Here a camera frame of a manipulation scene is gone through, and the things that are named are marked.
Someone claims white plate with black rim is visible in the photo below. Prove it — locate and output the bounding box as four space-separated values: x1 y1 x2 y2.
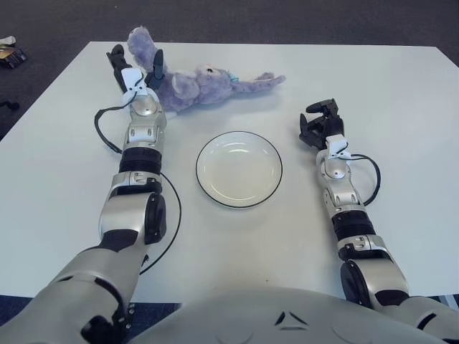
195 131 283 209

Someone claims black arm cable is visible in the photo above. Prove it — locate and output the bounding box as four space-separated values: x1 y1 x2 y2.
349 153 381 207
93 103 182 277

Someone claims black and yellow box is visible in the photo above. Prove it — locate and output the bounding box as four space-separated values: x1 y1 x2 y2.
0 47 27 70

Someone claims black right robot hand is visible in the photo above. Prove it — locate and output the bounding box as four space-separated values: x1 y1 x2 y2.
298 98 345 148

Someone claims purple plush bunny doll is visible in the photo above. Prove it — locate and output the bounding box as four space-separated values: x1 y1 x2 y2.
127 27 287 115

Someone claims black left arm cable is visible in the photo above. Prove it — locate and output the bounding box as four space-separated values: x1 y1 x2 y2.
93 103 182 277

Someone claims grey robot torso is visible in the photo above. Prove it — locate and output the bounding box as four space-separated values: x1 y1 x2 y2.
125 285 445 344

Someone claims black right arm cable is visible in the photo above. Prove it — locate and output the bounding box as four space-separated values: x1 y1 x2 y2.
349 153 381 207

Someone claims white right wrist sensor box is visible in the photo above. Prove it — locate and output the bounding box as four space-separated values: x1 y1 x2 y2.
325 135 352 161

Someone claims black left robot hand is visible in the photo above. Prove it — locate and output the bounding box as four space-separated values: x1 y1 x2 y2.
105 44 165 97

